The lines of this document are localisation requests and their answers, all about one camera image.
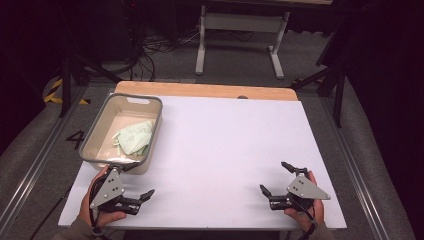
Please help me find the light green face mask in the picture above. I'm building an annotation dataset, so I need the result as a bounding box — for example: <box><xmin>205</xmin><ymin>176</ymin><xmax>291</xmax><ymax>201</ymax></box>
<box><xmin>111</xmin><ymin>119</ymin><xmax>156</xmax><ymax>157</ymax></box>

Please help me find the left hand-held gripper cable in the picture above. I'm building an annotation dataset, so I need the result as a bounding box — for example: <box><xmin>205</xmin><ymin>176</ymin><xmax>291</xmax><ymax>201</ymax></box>
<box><xmin>86</xmin><ymin>173</ymin><xmax>111</xmax><ymax>240</ymax></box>

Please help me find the person's left hand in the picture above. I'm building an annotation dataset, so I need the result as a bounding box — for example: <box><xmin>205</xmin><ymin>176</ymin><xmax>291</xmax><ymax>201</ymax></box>
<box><xmin>78</xmin><ymin>165</ymin><xmax>128</xmax><ymax>229</ymax></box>

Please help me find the white table mat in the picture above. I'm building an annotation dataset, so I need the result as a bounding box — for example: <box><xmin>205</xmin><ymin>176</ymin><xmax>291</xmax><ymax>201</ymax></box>
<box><xmin>58</xmin><ymin>95</ymin><xmax>348</xmax><ymax>231</ymax></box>

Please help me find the thin black floor cable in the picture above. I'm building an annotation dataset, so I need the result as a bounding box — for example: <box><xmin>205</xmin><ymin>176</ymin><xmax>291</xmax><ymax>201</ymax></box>
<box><xmin>29</xmin><ymin>186</ymin><xmax>73</xmax><ymax>240</ymax></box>

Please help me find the white metal desk frame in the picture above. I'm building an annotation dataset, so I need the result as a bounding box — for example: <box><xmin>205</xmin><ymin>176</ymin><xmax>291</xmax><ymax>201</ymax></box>
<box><xmin>194</xmin><ymin>4</ymin><xmax>291</xmax><ymax>80</ymax></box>

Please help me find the bundle of black floor cables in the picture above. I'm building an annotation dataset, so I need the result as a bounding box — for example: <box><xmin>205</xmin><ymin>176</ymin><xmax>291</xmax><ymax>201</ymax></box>
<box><xmin>123</xmin><ymin>29</ymin><xmax>201</xmax><ymax>83</ymax></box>

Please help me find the beige plastic bin grey rim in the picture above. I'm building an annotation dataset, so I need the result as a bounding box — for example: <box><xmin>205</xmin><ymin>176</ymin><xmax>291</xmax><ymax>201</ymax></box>
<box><xmin>78</xmin><ymin>92</ymin><xmax>164</xmax><ymax>175</ymax></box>

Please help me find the hand-held gripper cable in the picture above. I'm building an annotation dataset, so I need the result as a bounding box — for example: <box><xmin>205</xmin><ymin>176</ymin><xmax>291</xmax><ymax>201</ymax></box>
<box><xmin>86</xmin><ymin>173</ymin><xmax>111</xmax><ymax>240</ymax></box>
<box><xmin>293</xmin><ymin>196</ymin><xmax>318</xmax><ymax>240</ymax></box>

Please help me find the aluminium floor rail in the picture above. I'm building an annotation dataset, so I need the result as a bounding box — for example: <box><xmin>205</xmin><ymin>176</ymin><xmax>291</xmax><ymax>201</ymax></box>
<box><xmin>321</xmin><ymin>98</ymin><xmax>391</xmax><ymax>240</ymax></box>
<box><xmin>0</xmin><ymin>86</ymin><xmax>88</xmax><ymax>231</ymax></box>

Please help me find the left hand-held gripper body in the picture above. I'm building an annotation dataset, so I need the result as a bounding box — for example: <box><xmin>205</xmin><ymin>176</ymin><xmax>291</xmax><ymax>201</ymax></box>
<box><xmin>89</xmin><ymin>163</ymin><xmax>143</xmax><ymax>215</ymax></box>

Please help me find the black metal stand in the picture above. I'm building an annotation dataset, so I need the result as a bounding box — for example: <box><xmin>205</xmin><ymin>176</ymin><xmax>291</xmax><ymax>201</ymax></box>
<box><xmin>58</xmin><ymin>53</ymin><xmax>123</xmax><ymax>118</ymax></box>
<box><xmin>291</xmin><ymin>19</ymin><xmax>348</xmax><ymax>129</ymax></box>

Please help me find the person's right hand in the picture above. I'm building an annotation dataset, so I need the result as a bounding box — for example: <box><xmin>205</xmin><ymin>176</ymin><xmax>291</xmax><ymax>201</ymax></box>
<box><xmin>283</xmin><ymin>170</ymin><xmax>326</xmax><ymax>232</ymax></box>

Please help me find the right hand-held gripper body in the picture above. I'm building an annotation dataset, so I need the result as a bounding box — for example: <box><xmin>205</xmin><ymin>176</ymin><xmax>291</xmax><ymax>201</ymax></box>
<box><xmin>268</xmin><ymin>168</ymin><xmax>332</xmax><ymax>212</ymax></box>

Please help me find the right hand-held gripper cable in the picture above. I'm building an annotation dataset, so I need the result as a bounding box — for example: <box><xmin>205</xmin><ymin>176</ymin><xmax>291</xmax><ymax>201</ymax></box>
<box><xmin>293</xmin><ymin>196</ymin><xmax>318</xmax><ymax>240</ymax></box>

